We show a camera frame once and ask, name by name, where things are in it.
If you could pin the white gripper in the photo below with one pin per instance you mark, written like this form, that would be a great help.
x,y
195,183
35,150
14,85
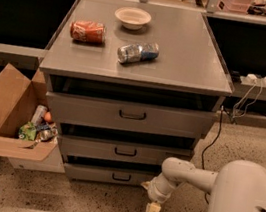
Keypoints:
x,y
157,195

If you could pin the grey bottom drawer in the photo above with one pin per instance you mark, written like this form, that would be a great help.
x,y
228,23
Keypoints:
x,y
107,175

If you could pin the grey drawer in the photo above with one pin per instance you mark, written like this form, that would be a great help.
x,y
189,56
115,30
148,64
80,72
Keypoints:
x,y
117,150
107,175
137,117

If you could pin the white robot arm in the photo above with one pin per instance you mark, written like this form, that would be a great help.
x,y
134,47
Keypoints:
x,y
240,186

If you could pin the grey top drawer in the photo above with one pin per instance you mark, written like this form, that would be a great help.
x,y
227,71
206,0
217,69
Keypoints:
x,y
137,117

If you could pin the grey middle drawer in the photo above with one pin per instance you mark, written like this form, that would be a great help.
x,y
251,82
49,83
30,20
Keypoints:
x,y
117,150

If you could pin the grey drawer cabinet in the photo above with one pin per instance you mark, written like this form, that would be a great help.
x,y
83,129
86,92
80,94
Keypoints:
x,y
188,73

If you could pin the crushed can in box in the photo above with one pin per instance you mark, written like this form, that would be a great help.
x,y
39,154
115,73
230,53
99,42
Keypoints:
x,y
46,134

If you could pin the orange fruit in box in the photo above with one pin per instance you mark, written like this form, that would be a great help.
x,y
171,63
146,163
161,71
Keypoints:
x,y
47,117

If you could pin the green snack bag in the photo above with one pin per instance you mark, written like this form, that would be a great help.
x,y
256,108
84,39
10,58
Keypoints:
x,y
27,131

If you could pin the silver can in box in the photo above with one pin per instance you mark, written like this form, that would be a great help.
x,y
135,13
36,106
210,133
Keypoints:
x,y
39,114

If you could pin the silver blue soda can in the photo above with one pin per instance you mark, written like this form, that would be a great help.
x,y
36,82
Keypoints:
x,y
138,52

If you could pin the brown cardboard box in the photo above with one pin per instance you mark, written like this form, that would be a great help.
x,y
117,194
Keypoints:
x,y
19,97

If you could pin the orange soda can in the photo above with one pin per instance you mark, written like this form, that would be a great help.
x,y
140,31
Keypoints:
x,y
88,31

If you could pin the white bowl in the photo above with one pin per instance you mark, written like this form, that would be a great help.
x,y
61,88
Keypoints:
x,y
132,18

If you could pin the pink plastic container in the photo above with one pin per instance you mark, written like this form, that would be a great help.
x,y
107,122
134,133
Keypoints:
x,y
237,6

